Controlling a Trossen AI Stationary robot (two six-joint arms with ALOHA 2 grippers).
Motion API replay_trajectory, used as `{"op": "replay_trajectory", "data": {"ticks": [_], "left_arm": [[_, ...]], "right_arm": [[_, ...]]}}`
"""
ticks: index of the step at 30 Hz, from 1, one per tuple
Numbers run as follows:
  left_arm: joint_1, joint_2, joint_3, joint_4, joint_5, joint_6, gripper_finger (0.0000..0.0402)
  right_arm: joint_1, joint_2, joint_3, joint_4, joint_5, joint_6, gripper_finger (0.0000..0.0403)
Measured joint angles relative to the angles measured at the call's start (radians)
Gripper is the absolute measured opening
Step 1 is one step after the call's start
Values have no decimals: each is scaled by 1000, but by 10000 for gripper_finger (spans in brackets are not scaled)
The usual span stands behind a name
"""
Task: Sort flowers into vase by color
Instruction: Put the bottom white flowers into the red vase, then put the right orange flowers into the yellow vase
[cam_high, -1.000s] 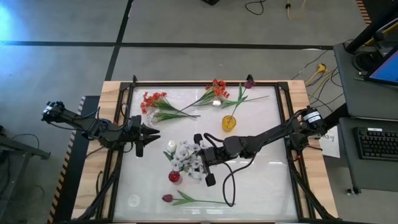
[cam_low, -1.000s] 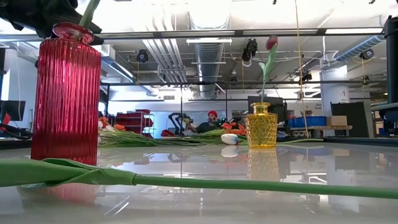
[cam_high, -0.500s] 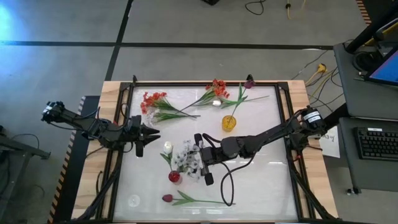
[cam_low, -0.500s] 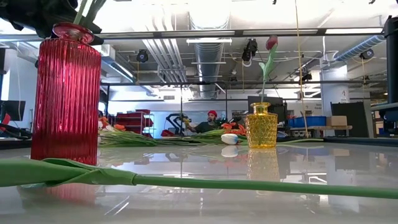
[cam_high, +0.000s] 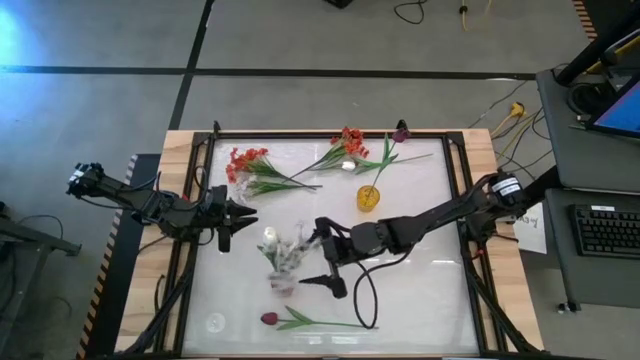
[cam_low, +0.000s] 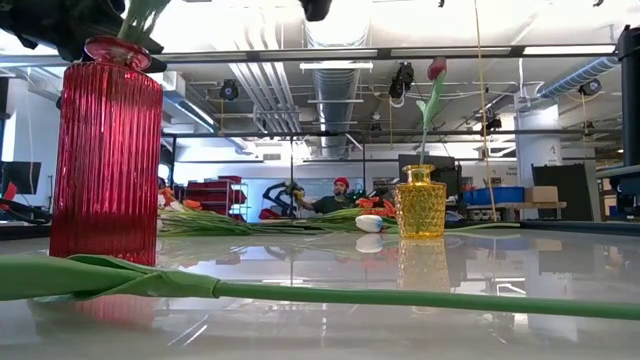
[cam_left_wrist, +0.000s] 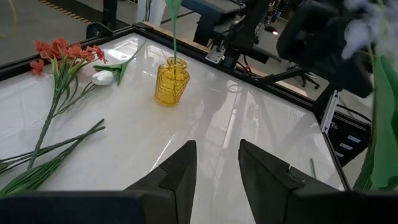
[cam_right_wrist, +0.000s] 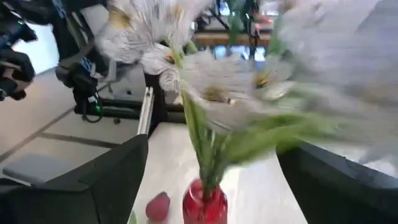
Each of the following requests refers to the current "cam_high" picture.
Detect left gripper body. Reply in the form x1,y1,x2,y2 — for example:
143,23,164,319
199,183,233,254

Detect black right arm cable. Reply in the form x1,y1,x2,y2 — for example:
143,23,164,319
352,247,417,331

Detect black panel striped edge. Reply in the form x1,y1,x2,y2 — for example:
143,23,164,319
74,152,161,360

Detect yellow textured glass vase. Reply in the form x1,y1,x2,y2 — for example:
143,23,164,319
355,184,382,214

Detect grey metal stand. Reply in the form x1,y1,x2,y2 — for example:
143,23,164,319
0,199,84,360

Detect white flower bunch green leaves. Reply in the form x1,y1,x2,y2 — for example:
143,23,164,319
232,172,324,202

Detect yellow floor cable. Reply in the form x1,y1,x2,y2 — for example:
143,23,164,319
489,101,527,140
458,0,495,32

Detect dark red tulip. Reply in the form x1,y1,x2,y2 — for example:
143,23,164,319
259,305,380,332

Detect black floor cable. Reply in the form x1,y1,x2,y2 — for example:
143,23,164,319
392,0,430,26

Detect orange flower bunch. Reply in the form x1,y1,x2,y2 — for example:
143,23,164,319
224,146,324,192
288,125,372,181

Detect laptop with blue screen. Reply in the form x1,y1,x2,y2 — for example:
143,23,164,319
585,72,640,140

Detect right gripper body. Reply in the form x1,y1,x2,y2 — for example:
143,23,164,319
322,224,362,279

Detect white patterned flower bunch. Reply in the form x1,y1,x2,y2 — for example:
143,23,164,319
256,221,322,281

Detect white paper sheet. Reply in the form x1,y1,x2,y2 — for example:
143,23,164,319
513,201,550,256

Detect black keyboard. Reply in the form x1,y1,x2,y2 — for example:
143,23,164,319
568,203,640,261

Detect purple tulip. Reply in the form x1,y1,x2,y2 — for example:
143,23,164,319
369,126,413,190

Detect grey keyboard desk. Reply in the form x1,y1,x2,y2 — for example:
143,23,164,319
542,187,640,310

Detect black aluminium table frame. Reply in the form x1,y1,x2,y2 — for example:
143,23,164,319
117,119,544,360

